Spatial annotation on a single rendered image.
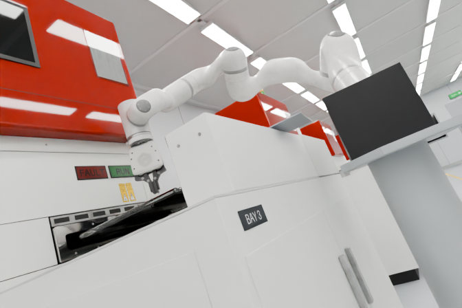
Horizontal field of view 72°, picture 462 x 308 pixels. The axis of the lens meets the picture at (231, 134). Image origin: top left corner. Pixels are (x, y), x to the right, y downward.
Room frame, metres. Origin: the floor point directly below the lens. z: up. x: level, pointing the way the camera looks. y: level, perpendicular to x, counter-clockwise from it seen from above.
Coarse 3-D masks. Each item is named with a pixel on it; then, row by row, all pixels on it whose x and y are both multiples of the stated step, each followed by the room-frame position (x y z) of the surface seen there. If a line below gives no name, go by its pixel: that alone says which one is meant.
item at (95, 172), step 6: (78, 168) 0.96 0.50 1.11; (84, 168) 0.98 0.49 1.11; (90, 168) 1.00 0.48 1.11; (96, 168) 1.02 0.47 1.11; (102, 168) 1.05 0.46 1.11; (78, 174) 0.96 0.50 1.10; (84, 174) 0.98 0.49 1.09; (90, 174) 1.00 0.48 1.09; (96, 174) 1.02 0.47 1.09; (102, 174) 1.04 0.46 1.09
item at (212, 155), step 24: (192, 120) 0.50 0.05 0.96; (216, 120) 0.52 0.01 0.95; (168, 144) 0.53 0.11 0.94; (192, 144) 0.51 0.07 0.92; (216, 144) 0.49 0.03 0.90; (240, 144) 0.57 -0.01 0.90; (264, 144) 0.68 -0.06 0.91; (288, 144) 0.84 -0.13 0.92; (192, 168) 0.52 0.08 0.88; (216, 168) 0.50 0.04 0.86; (240, 168) 0.54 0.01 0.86; (264, 168) 0.63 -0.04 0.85; (288, 168) 0.76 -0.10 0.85; (312, 168) 0.96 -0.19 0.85; (192, 192) 0.52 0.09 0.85; (216, 192) 0.51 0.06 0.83
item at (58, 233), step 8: (112, 216) 1.02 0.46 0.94; (72, 224) 0.90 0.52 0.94; (80, 224) 0.92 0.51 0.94; (88, 224) 0.94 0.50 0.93; (96, 224) 0.97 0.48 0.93; (56, 232) 0.85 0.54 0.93; (64, 232) 0.87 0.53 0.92; (72, 232) 0.89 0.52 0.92; (56, 240) 0.85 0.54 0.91; (64, 240) 0.86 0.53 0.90; (112, 240) 1.00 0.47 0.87; (56, 248) 0.85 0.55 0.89; (64, 248) 0.86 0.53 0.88; (80, 248) 0.90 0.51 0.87; (88, 248) 0.92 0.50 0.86; (96, 248) 0.95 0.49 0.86; (56, 256) 0.85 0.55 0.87; (64, 256) 0.86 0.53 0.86; (72, 256) 0.88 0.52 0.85
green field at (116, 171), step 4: (112, 168) 1.08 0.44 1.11; (116, 168) 1.10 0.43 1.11; (120, 168) 1.12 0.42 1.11; (124, 168) 1.13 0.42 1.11; (128, 168) 1.15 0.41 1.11; (112, 172) 1.08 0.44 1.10; (116, 172) 1.10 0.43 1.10; (120, 172) 1.11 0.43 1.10; (124, 172) 1.13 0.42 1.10; (128, 172) 1.14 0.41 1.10; (132, 172) 1.16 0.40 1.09; (112, 176) 1.07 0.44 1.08; (116, 176) 1.09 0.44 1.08; (120, 176) 1.11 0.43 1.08
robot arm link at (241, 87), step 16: (272, 64) 1.13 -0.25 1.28; (288, 64) 1.12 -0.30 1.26; (304, 64) 1.14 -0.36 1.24; (240, 80) 1.16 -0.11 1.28; (256, 80) 1.17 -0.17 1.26; (272, 80) 1.16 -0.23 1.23; (288, 80) 1.16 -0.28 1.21; (304, 80) 1.15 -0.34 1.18; (320, 80) 1.15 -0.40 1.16; (240, 96) 1.21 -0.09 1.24
